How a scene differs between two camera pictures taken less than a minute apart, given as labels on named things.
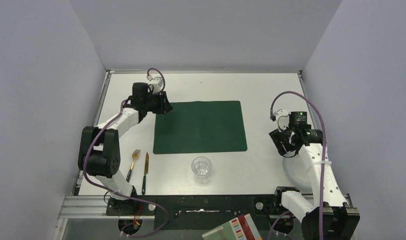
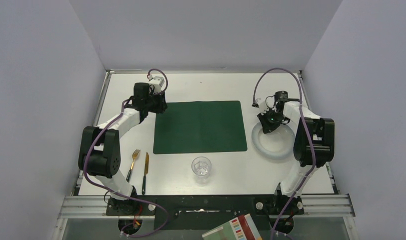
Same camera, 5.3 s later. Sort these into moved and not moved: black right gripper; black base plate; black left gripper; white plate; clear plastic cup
Moved: white plate; black right gripper
Not moved: black left gripper; black base plate; clear plastic cup
